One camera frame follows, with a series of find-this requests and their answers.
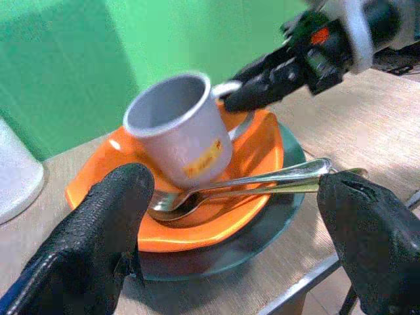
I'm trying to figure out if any silver cutlery piece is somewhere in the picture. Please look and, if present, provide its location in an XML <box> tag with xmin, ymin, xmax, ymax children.
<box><xmin>196</xmin><ymin>167</ymin><xmax>368</xmax><ymax>201</ymax></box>

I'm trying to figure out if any white cup with orange print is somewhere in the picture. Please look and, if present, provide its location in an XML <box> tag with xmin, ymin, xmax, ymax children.
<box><xmin>123</xmin><ymin>72</ymin><xmax>243</xmax><ymax>192</ymax></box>

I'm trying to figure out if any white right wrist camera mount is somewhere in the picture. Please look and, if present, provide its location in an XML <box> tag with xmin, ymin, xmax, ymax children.
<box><xmin>308</xmin><ymin>0</ymin><xmax>375</xmax><ymax>75</ymax></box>

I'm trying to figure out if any metal table edge trim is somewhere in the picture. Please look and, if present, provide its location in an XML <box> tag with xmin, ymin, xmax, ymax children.
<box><xmin>258</xmin><ymin>251</ymin><xmax>359</xmax><ymax>315</ymax></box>

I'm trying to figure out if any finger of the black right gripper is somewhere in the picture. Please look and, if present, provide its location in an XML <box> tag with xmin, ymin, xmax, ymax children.
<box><xmin>231</xmin><ymin>51</ymin><xmax>298</xmax><ymax>87</ymax></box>
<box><xmin>222</xmin><ymin>64</ymin><xmax>311</xmax><ymax>114</ymax></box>

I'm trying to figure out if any silver spoon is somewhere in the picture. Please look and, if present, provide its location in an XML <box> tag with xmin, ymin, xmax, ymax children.
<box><xmin>146</xmin><ymin>157</ymin><xmax>333</xmax><ymax>222</ymax></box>

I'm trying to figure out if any white cylindrical container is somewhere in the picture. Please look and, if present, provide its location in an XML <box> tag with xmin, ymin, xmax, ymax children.
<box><xmin>0</xmin><ymin>117</ymin><xmax>45</xmax><ymax>225</ymax></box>

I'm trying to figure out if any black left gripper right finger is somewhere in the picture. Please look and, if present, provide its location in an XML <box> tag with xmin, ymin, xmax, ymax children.
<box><xmin>317</xmin><ymin>170</ymin><xmax>420</xmax><ymax>315</ymax></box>

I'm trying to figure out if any orange saucer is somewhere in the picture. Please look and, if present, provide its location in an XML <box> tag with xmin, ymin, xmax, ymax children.
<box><xmin>64</xmin><ymin>108</ymin><xmax>285</xmax><ymax>253</ymax></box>

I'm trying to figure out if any dark green plate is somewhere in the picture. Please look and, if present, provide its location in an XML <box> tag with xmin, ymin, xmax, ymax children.
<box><xmin>137</xmin><ymin>123</ymin><xmax>308</xmax><ymax>283</ymax></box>

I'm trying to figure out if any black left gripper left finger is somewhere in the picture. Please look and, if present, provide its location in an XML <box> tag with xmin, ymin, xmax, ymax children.
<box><xmin>0</xmin><ymin>163</ymin><xmax>156</xmax><ymax>315</ymax></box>

